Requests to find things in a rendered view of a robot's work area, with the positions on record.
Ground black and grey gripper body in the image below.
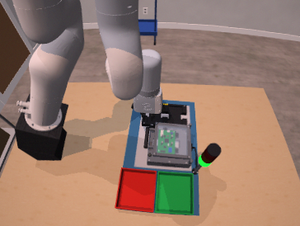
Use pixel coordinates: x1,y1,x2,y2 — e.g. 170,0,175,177
134,87,162,114

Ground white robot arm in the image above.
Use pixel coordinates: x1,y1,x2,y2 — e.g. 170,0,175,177
12,0,162,132

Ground red open bin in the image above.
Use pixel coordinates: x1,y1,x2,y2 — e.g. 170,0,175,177
115,167,157,213

